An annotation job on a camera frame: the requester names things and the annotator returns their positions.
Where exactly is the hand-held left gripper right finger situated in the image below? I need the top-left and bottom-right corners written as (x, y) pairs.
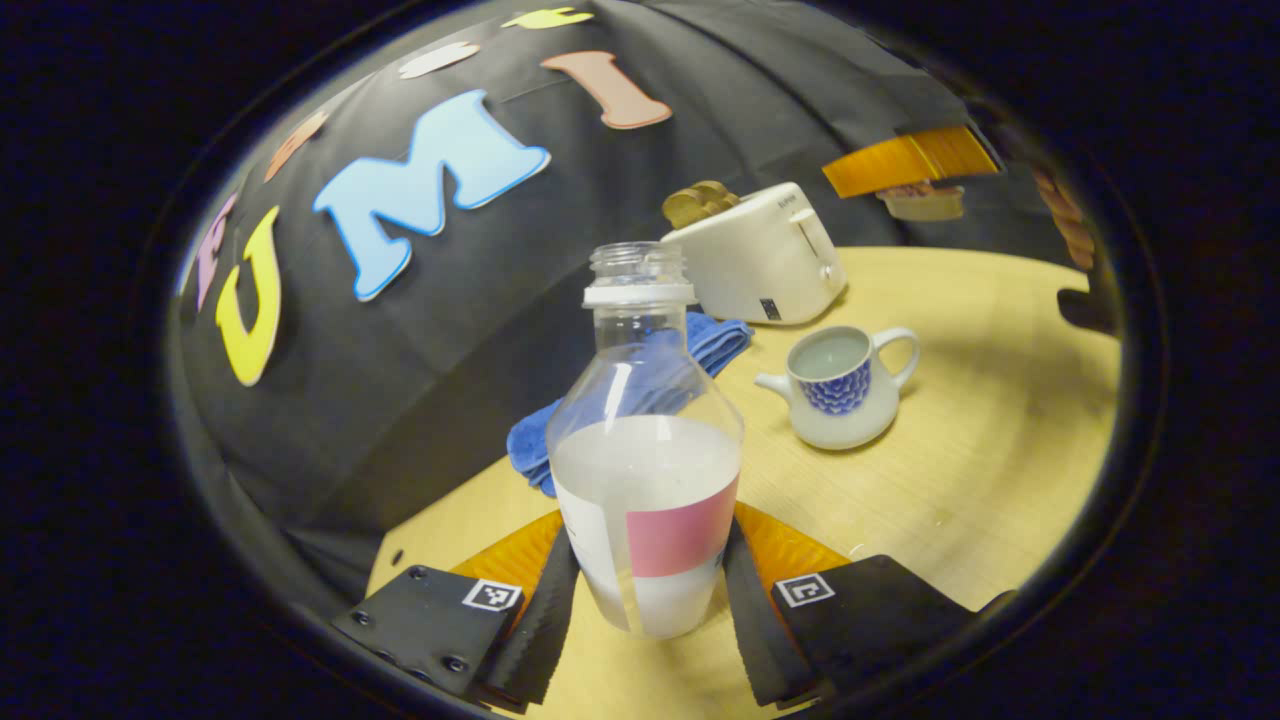
top-left (722, 503), bottom-right (1016, 711)

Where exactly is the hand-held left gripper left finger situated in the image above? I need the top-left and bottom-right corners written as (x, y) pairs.
top-left (332, 510), bottom-right (581, 713)

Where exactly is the white teacup lid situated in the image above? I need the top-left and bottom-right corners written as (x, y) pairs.
top-left (877, 183), bottom-right (967, 223)

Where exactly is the clear plastic water bottle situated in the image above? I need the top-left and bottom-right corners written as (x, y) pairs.
top-left (547, 241), bottom-right (746, 641)

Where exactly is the white blue patterned teacup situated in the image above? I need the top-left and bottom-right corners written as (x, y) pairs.
top-left (755, 325), bottom-right (921, 451)

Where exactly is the white toaster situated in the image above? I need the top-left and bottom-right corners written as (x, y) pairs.
top-left (660, 182), bottom-right (849, 327)

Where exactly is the folded blue towel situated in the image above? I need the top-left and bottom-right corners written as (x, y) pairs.
top-left (507, 312), bottom-right (753, 498)

